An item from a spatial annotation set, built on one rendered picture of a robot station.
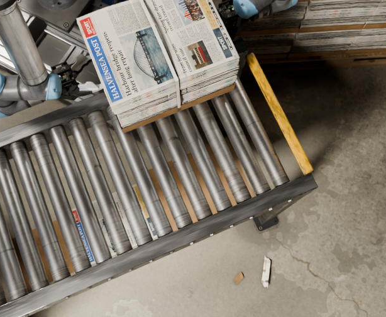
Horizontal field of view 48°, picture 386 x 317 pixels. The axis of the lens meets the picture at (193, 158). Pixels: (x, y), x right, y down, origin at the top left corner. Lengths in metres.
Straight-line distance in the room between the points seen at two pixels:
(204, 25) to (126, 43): 0.22
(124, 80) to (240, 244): 1.17
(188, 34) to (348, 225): 1.34
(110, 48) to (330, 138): 1.38
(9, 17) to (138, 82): 0.34
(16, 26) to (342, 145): 1.66
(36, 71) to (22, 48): 0.09
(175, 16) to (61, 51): 1.07
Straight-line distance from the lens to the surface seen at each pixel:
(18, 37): 1.18
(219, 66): 1.20
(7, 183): 1.43
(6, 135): 1.47
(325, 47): 2.22
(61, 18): 1.57
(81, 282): 1.32
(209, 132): 1.36
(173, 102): 1.31
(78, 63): 1.48
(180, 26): 1.24
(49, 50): 2.25
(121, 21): 1.27
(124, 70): 1.19
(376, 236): 2.26
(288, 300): 2.13
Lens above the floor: 2.08
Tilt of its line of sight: 75 degrees down
